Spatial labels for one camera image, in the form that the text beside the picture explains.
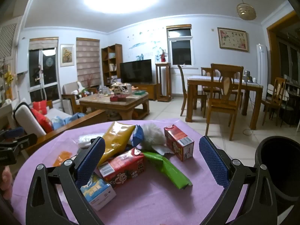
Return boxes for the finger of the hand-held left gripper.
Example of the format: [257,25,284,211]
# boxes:
[3,127,26,139]
[12,133,38,151]

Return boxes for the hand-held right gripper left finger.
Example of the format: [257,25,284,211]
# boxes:
[25,136,106,225]

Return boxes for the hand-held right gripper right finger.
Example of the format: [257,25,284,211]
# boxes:
[199,135,278,225]

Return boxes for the yellow snack packet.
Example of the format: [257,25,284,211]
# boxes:
[97,121,136,167]

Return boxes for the blue snack bag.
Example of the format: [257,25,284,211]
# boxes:
[128,124,144,149]

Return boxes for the black trash bin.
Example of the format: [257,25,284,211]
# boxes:
[255,136,300,212]

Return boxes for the white cushion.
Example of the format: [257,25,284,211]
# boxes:
[14,103,47,136]

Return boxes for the clear plastic bag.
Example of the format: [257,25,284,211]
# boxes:
[78,132,105,149]

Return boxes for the large red cushion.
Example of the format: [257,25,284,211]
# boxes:
[30,108,54,134]

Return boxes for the orange wrapper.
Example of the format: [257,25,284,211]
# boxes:
[53,150,73,167]

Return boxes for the blue and yellow tissue pack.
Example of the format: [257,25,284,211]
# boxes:
[80,173,117,211]

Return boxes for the red drink carton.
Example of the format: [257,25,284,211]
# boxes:
[98,148,146,188]
[163,125,195,162]

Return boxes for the small red cushion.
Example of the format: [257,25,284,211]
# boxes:
[32,100,48,115]

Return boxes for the wooden sofa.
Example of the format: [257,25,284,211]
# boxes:
[9,100,108,155]

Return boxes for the blue cloth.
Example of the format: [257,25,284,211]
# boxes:
[50,112,86,130]

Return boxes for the green wrapper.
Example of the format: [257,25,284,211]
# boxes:
[142,152,193,190]

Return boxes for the white paper scrap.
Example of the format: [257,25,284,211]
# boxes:
[153,145,175,155]

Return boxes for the wooden dining chair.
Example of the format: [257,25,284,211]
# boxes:
[201,67,222,94]
[177,65,207,118]
[205,63,244,141]
[261,77,287,126]

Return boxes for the yellow flowers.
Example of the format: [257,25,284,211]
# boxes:
[2,70,16,87]

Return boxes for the purple tablecloth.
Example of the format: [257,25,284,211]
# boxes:
[10,118,249,225]

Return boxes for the wooden armchair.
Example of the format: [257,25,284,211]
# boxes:
[61,82,99,115]

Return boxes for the wooden coffee table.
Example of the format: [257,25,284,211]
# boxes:
[79,92,150,120]

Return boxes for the white fluffy ball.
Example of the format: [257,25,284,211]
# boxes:
[140,123,167,152]

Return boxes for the glass balcony door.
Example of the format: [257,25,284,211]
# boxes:
[28,37,60,104]

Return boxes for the white goose toy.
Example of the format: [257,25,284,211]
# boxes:
[76,81,86,96]

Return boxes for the wooden dining table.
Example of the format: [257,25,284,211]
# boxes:
[186,75,263,130]

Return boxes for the white carved box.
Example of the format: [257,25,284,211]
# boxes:
[111,83,133,96]

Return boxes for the white radiator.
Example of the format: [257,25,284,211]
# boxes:
[171,73,204,95]

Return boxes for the wooden television cabinet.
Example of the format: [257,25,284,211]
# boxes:
[131,83,157,101]

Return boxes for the white lattice panel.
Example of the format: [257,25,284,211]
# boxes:
[0,16,24,61]

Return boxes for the framed sunflower painting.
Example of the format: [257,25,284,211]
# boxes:
[60,44,75,67]

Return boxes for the striped roller blind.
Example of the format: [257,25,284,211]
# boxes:
[76,37,102,87]

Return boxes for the black television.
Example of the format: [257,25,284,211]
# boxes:
[119,59,153,84]

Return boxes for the white standing air conditioner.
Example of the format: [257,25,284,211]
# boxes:
[256,43,268,99]

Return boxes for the wooden bookshelf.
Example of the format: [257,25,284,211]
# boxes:
[101,44,123,87]

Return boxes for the tall wooden plant stand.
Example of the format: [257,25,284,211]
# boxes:
[155,62,172,102]

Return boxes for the white framed window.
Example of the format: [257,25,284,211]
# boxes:
[166,25,195,67]

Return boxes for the red flower arrangement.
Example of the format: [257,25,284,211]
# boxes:
[158,48,168,63]

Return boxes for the framed floral picture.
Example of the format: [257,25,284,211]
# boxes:
[217,27,249,52]

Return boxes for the gold pendant lamp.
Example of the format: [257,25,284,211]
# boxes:
[235,0,257,21]

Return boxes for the wooden doorway frame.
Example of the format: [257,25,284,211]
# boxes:
[267,10,300,99]

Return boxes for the blue wall decal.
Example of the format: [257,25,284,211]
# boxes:
[128,27,164,60]

